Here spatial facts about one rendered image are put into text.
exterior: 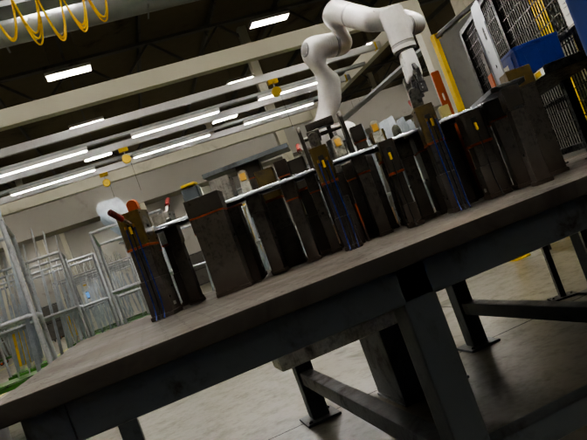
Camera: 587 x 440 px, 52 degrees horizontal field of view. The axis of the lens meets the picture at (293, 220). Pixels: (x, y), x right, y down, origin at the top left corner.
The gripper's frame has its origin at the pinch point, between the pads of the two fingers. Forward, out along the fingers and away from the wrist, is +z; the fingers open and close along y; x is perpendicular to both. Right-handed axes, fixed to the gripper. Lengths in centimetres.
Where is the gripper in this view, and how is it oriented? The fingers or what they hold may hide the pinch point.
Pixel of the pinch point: (421, 92)
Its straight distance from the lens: 220.1
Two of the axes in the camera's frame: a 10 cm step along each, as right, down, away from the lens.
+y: -0.8, 0.0, -10.0
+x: 9.4, -3.5, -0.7
